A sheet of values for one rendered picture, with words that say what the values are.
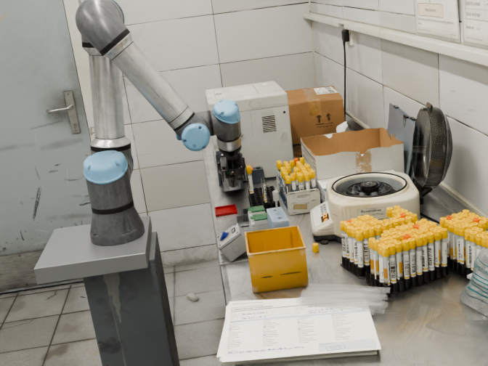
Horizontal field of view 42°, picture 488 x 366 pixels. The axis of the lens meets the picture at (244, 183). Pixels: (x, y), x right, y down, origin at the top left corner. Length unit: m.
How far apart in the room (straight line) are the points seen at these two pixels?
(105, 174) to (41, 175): 1.90
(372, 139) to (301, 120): 0.46
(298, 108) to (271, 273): 1.24
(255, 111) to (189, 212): 1.58
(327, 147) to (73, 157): 1.74
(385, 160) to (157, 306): 0.82
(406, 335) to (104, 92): 1.04
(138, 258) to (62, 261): 0.20
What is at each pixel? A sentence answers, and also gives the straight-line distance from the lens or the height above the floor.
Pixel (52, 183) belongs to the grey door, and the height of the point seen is 0.62.
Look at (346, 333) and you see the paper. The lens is 1.26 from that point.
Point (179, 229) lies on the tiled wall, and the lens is 3.68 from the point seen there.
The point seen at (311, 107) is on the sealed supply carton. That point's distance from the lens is 2.58.
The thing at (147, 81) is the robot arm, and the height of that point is 1.34.
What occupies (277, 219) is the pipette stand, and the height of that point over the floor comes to 0.97.
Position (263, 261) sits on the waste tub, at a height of 0.95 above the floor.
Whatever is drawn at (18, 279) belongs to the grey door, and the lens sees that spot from 3.84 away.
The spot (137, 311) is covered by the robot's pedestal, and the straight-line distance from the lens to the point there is 1.80.
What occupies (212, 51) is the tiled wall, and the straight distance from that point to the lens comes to 3.44.
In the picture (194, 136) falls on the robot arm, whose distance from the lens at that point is 1.68.
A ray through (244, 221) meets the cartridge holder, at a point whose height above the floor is 0.89.
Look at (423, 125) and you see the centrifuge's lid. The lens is 1.81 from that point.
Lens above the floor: 1.56
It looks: 18 degrees down
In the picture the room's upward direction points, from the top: 7 degrees counter-clockwise
